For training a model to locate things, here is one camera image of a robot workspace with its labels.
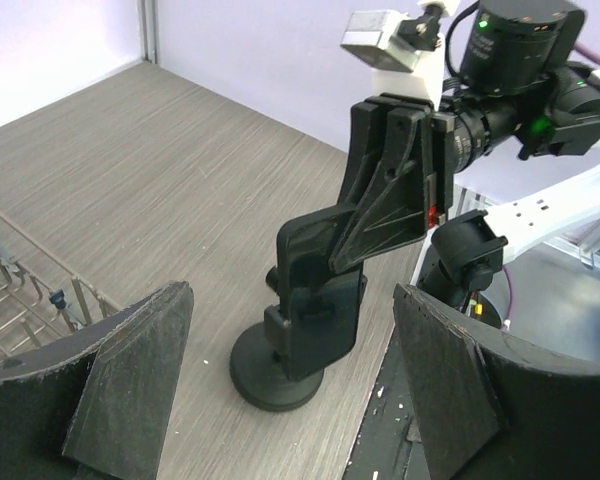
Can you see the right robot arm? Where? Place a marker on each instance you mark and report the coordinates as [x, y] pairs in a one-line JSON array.
[[515, 81]]

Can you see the right aluminium frame post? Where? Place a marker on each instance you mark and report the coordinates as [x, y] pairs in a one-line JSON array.
[[148, 17]]

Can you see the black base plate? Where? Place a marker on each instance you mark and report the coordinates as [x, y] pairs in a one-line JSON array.
[[388, 444]]

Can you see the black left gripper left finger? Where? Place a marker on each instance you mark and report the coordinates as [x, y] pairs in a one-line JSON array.
[[96, 404]]

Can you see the grey wire dish rack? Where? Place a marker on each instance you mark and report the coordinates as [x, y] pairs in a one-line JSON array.
[[42, 299]]

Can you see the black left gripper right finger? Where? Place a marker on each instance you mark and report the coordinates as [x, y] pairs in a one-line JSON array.
[[492, 406]]

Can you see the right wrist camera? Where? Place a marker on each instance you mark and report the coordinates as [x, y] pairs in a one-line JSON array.
[[405, 53]]

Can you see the black smartphone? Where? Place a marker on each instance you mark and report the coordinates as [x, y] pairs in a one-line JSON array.
[[313, 237]]

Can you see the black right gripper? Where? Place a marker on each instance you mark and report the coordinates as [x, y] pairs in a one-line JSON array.
[[384, 200]]

